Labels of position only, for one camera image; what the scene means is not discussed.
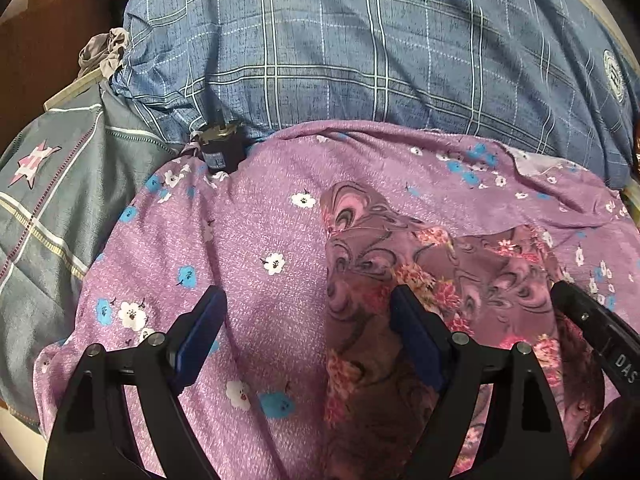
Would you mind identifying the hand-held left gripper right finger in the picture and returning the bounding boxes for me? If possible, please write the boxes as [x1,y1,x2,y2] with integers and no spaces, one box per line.
[390,284,573,480]

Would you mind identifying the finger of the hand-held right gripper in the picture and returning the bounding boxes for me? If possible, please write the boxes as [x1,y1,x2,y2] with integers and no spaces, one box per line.
[550,280,640,403]

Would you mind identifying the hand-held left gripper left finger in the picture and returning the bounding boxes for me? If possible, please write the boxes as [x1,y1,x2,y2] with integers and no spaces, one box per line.
[44,285,228,480]

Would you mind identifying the maroon floral garment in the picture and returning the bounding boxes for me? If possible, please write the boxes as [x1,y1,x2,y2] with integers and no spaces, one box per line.
[320,180,608,480]

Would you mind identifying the person's right hand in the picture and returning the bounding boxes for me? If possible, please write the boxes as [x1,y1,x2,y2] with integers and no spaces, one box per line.
[570,400,640,480]

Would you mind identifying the purple floral bed sheet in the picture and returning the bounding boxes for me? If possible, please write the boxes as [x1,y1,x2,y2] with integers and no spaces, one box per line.
[35,120,640,480]

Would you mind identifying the grey star quilt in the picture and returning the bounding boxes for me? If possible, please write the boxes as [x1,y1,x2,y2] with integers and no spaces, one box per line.
[0,80,187,428]

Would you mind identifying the white board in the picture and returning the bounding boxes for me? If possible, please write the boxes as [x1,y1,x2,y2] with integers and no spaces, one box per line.
[42,72,103,112]

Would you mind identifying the grey lilac cloth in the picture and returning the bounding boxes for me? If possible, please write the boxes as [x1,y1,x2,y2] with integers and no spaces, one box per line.
[77,27,133,81]

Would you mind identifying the dark red headboard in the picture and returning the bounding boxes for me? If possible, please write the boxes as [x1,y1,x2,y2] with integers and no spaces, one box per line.
[0,0,126,136]

